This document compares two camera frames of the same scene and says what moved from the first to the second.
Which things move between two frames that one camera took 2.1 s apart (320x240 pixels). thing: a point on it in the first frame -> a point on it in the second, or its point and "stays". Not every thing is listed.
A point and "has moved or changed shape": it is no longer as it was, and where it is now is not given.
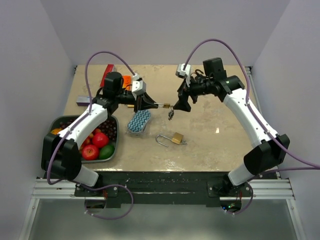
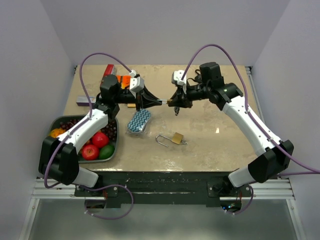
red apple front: x=90 y=152 stays
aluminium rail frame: x=272 y=189 stays
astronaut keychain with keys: x=171 y=113 has moved or changed shape
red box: x=108 y=69 stays
